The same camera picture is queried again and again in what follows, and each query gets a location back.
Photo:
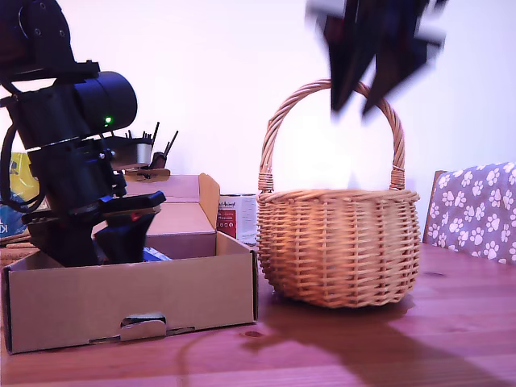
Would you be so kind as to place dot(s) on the thin round cork coaster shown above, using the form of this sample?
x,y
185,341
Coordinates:
x,y
12,241

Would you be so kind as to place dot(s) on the brown cardboard box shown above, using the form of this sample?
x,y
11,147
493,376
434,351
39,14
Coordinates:
x,y
121,298

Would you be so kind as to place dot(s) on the yellow and blue plastic bag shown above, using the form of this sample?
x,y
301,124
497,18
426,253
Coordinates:
x,y
20,169

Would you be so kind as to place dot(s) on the small brown bottle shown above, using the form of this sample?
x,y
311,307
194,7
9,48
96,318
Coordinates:
x,y
159,159

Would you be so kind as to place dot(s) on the wooden reed stick holder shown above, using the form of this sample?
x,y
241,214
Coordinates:
x,y
147,174

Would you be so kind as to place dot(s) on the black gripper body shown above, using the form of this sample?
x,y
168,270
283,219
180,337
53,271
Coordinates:
x,y
76,177

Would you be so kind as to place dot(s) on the black reed stick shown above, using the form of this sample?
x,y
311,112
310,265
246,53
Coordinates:
x,y
171,143
156,130

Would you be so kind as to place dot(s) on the thick cork trivet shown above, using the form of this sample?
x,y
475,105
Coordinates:
x,y
16,258

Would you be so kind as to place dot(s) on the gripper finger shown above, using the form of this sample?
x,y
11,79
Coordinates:
x,y
399,64
350,52
125,242
68,242

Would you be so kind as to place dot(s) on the blue egg bag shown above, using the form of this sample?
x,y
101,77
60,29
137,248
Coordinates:
x,y
155,255

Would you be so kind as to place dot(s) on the white and red carton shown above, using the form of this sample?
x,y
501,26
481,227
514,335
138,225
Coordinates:
x,y
242,217

